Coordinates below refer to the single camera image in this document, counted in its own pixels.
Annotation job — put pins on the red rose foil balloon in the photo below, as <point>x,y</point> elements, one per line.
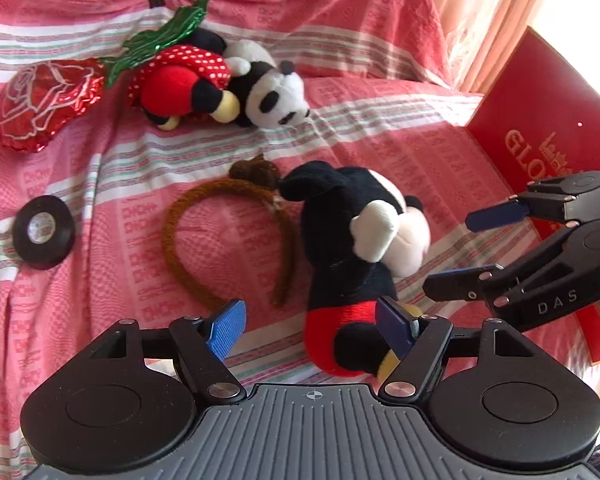
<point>43,97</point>

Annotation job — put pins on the red cardboard storage box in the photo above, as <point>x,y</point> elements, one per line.
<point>540,120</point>

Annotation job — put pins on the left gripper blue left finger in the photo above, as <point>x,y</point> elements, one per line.
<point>224,328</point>

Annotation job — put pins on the mickey mouse plush toy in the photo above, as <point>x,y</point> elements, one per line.
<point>360,235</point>

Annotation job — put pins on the black tape roll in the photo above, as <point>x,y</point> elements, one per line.
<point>44,232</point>

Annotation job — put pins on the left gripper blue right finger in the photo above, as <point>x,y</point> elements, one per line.
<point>397,326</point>

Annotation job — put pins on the beige floral curtain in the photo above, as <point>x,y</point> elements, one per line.
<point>480,35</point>

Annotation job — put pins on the pink patterned bed sheet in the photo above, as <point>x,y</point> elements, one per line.
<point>380,93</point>

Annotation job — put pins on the minnie mouse plush toy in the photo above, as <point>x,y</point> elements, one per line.
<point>236,82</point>

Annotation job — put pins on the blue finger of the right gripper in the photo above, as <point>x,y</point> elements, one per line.
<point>493,217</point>
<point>462,284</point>

